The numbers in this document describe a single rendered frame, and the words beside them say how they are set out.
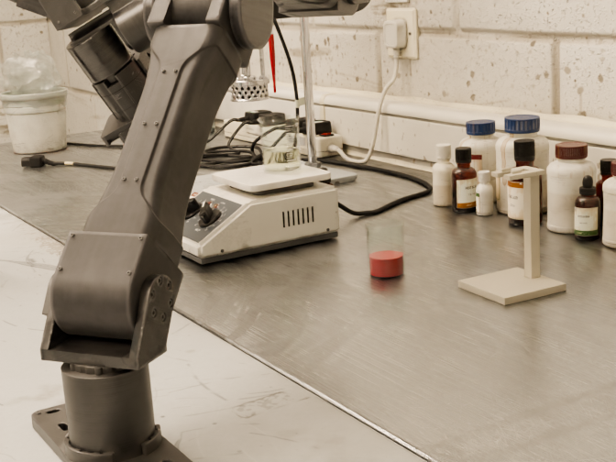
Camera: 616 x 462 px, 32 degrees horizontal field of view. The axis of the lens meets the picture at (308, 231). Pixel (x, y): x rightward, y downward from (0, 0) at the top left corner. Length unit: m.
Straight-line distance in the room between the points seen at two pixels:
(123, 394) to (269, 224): 0.59
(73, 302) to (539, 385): 0.38
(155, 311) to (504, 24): 1.02
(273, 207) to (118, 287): 0.58
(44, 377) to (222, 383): 0.17
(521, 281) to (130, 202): 0.50
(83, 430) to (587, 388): 0.40
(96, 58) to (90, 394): 0.55
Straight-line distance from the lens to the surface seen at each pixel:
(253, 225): 1.30
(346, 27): 2.03
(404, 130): 1.82
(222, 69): 0.86
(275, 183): 1.31
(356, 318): 1.06
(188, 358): 0.99
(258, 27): 0.89
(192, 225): 1.33
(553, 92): 1.60
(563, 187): 1.35
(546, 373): 0.92
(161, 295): 0.77
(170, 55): 0.86
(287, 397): 0.88
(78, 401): 0.77
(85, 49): 1.22
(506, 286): 1.12
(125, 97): 1.23
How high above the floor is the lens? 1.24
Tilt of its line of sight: 14 degrees down
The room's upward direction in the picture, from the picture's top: 4 degrees counter-clockwise
